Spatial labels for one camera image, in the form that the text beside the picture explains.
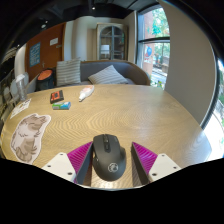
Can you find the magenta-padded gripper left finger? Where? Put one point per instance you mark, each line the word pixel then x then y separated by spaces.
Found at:
pixel 63 164

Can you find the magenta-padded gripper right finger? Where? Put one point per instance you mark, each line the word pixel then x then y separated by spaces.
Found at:
pixel 158 165

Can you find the black computer mouse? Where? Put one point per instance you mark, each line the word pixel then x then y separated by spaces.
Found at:
pixel 108 156

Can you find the green and blue small box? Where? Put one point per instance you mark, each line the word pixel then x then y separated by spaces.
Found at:
pixel 61 105

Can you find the black and orange small box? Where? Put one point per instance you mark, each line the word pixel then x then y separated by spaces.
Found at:
pixel 56 96

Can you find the white paper sheet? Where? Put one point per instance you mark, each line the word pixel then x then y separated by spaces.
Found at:
pixel 20 107

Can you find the white plastic bottle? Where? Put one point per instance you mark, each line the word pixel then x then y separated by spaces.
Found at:
pixel 86 92

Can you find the black bin with orange lid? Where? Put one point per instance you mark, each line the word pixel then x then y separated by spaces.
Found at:
pixel 45 79

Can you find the striped cushion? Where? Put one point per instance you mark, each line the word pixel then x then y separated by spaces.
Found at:
pixel 68 72
pixel 108 76

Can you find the grey sofa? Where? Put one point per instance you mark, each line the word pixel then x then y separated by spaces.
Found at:
pixel 113 71

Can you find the blue poster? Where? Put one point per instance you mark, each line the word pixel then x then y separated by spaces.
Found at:
pixel 34 54

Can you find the white paper sign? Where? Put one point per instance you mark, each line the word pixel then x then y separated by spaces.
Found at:
pixel 53 41

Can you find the glass-door cabinet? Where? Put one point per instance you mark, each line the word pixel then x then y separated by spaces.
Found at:
pixel 112 41

